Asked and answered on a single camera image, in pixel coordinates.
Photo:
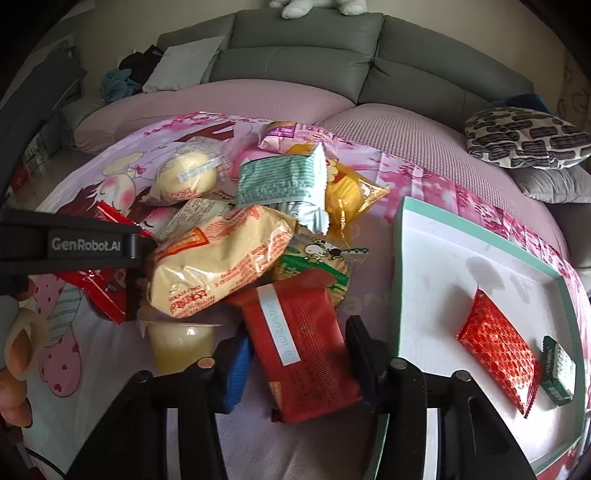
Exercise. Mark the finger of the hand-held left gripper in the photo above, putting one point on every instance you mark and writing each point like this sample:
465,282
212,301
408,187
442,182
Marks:
131,295

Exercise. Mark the dark clothes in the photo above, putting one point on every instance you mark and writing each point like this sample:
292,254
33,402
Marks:
138,62

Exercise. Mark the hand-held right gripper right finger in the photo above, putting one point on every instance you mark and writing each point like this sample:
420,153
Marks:
364,369

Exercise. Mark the green cartoon snack packet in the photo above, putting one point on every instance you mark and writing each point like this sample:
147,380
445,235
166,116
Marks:
318,263

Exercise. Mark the beige patterned curtain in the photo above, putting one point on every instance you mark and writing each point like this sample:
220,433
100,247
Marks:
575,87

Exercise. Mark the black white patterned pillow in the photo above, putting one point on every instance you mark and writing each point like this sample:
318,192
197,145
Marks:
521,134

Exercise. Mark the white box with green rim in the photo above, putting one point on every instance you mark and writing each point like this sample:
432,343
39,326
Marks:
438,286

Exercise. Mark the teal cloth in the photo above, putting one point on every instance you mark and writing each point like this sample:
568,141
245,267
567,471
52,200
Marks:
115,85

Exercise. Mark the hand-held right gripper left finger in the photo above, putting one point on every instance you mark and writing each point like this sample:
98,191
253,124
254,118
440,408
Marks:
235,374

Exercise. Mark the shiny red snack packet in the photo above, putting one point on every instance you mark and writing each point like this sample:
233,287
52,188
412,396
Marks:
104,290

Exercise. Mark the grey white plush toy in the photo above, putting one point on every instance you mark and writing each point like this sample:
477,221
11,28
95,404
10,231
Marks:
295,7

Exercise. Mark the green white text snack packet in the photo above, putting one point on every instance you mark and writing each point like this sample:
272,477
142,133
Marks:
277,180

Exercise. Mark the clear jelly cup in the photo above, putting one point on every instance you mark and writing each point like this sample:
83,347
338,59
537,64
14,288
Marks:
180,346

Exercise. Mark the large red snack packet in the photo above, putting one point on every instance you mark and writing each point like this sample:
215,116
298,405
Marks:
300,350

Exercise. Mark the red hexagon pattern packet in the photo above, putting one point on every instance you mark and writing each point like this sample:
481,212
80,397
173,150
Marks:
498,350

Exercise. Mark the pink yellow snack packet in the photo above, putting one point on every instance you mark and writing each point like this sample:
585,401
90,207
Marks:
286,136

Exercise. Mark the small green snack packet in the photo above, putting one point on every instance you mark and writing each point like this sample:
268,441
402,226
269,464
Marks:
558,374

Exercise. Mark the orange beige bread packet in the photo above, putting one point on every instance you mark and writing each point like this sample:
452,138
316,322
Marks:
217,258

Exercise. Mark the pink printed blanket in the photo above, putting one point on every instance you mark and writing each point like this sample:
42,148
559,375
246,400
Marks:
69,332

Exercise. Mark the light grey pillow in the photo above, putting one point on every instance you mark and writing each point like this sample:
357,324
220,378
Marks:
180,64

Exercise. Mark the person's left hand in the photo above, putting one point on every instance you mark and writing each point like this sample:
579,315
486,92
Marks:
18,350

